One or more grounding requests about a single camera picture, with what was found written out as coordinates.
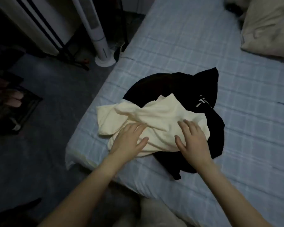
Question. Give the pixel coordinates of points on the person's right hand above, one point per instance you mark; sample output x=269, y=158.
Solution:
x=195, y=144

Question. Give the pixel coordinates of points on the person's left hand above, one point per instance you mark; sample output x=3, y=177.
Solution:
x=129, y=141

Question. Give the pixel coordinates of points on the cream printed hoodie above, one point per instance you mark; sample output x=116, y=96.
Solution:
x=156, y=115

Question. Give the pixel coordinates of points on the black hoodie with white lettering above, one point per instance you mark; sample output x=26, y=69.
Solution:
x=179, y=85

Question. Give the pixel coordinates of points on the bed with blue plaid sheet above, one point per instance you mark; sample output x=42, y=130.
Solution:
x=179, y=33

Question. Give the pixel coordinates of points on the person's right forearm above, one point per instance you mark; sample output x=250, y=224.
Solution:
x=227, y=196

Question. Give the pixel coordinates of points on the person's left forearm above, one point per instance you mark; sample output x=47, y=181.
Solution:
x=85, y=196

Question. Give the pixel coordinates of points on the person's grey trousers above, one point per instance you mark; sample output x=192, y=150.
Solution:
x=156, y=215

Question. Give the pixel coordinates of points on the white tower fan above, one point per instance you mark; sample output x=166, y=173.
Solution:
x=98, y=37

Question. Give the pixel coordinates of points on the pink slipper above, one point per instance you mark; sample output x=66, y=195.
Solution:
x=13, y=99

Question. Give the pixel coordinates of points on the dark shoe rack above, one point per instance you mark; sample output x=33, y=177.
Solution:
x=4, y=115

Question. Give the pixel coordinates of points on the beige crumpled duvet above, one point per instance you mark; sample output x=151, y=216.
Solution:
x=269, y=28

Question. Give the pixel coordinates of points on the dark plush item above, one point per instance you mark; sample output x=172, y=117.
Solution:
x=234, y=8

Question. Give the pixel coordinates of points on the white air conditioner unit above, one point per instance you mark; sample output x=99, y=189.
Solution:
x=37, y=16

